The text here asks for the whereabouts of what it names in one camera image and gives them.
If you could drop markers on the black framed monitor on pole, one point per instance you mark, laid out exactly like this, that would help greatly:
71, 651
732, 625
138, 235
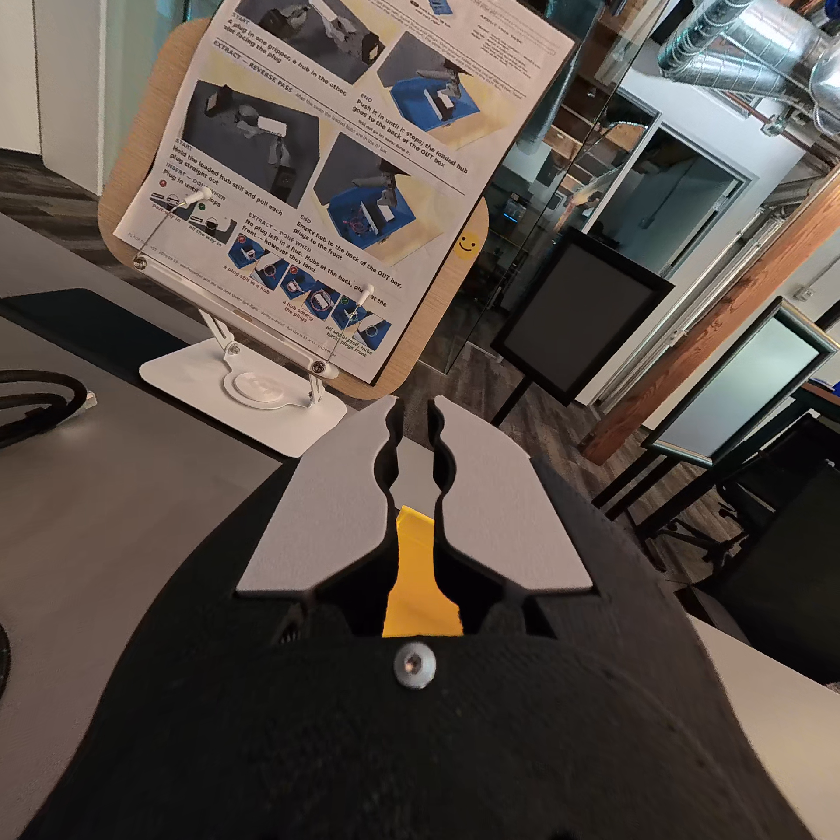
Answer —
577, 315

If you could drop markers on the yellow plastic bin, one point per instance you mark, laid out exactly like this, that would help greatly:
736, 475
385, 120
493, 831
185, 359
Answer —
417, 590

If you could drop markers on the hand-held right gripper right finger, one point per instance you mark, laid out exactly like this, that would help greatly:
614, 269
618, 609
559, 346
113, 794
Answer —
512, 518

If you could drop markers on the yellow smiley sticker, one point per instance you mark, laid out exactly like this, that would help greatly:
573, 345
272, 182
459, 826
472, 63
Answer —
467, 245

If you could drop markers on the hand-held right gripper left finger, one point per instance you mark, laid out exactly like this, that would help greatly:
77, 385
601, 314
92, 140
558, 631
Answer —
321, 525

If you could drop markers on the printed instruction sheet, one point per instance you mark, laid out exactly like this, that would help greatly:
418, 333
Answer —
295, 164

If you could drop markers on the silver metal air duct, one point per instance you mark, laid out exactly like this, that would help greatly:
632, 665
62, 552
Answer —
754, 46

